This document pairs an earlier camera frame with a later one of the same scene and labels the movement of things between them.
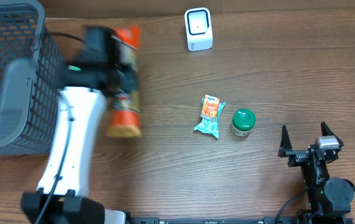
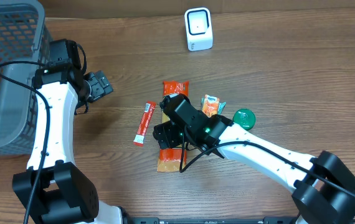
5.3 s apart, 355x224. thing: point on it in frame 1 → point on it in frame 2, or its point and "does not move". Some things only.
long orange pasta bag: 125,119 → 169,159
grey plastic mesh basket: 21,67 does not move
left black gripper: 115,62 → 101,86
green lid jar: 243,121 does not move
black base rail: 266,220 does not move
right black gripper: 298,155 → 160,135
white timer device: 198,28 does not move
